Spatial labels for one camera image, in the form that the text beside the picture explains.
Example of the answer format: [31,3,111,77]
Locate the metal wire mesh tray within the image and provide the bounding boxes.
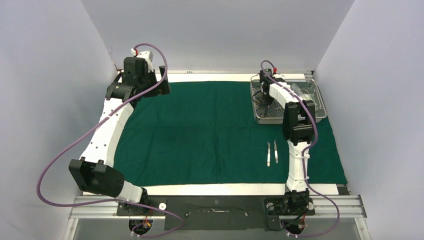
[250,79,328,124]

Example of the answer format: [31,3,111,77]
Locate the dark green surgical cloth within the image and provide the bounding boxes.
[112,81,349,187]

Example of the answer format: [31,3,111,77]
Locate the steel tweezers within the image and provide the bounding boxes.
[273,139,279,164]
[266,141,271,167]

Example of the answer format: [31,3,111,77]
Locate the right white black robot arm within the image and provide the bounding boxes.
[259,68,316,215]

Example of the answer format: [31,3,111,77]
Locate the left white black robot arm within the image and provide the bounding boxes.
[68,51,158,215]

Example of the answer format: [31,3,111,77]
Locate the steel surgical scissors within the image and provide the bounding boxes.
[271,101,284,114]

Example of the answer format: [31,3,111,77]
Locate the clear gauze packet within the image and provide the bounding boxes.
[290,83,318,107]

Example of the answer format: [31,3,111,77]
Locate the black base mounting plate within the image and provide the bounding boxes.
[116,194,316,233]

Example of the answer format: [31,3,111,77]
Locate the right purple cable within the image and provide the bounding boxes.
[260,59,341,239]

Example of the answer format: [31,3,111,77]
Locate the purple cable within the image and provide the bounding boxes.
[260,59,341,239]
[36,43,185,239]

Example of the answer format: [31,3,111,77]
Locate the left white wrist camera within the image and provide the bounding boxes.
[130,48,154,73]

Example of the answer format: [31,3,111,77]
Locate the aluminium right side rail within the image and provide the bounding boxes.
[304,70,315,81]

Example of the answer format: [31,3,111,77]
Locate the aluminium front frame rail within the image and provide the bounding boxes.
[69,195,367,219]

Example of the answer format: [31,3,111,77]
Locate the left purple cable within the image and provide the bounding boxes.
[36,43,185,239]

